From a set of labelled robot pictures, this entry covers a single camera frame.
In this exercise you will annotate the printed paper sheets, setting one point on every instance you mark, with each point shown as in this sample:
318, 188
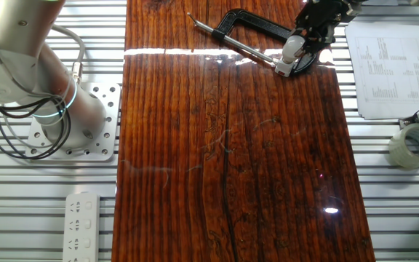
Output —
387, 72

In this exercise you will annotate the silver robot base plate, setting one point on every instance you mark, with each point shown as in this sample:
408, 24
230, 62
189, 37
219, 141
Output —
111, 109

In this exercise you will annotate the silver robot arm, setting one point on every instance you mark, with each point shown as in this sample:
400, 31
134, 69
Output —
13, 54

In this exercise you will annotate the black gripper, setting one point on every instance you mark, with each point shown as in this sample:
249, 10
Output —
318, 14

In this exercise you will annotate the black C-clamp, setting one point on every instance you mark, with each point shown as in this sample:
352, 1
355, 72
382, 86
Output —
246, 18

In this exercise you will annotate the white power strip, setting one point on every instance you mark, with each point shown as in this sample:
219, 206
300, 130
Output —
82, 233

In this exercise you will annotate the brown wooden board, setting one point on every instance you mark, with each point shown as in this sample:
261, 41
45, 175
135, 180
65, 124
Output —
180, 145

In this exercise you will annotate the white LED light bulb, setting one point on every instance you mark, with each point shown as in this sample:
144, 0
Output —
291, 49

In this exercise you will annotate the white lamp socket adapter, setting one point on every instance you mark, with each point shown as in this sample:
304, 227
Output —
284, 70

